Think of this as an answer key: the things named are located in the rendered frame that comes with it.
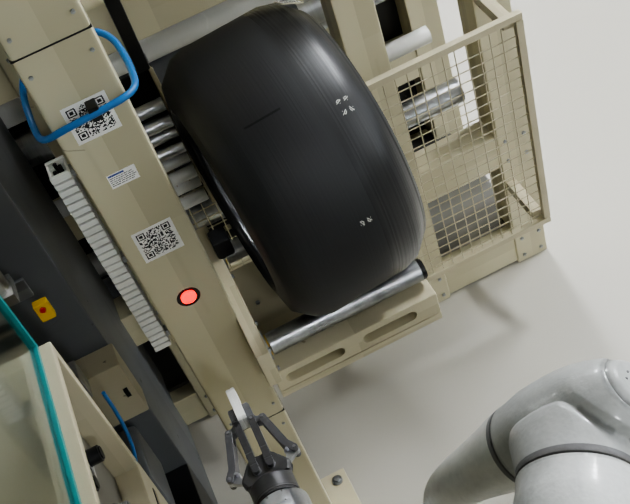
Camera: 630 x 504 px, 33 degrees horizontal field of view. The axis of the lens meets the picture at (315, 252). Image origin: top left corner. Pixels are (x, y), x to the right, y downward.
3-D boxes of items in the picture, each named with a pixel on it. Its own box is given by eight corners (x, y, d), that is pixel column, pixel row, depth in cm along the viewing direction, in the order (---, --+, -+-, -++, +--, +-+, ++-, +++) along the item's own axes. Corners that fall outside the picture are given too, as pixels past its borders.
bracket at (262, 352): (270, 388, 206) (255, 358, 199) (208, 259, 234) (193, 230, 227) (286, 380, 206) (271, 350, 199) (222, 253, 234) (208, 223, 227)
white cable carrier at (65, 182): (155, 352, 206) (49, 180, 172) (149, 335, 210) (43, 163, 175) (176, 342, 206) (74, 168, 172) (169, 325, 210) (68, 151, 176)
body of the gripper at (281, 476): (298, 478, 162) (277, 433, 169) (248, 504, 161) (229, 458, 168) (311, 502, 167) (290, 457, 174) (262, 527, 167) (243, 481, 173)
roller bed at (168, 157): (136, 239, 236) (81, 142, 215) (120, 200, 247) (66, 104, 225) (216, 201, 238) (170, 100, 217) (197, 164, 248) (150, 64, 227)
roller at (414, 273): (258, 334, 205) (260, 338, 210) (268, 355, 204) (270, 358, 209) (418, 254, 208) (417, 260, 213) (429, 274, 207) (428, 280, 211)
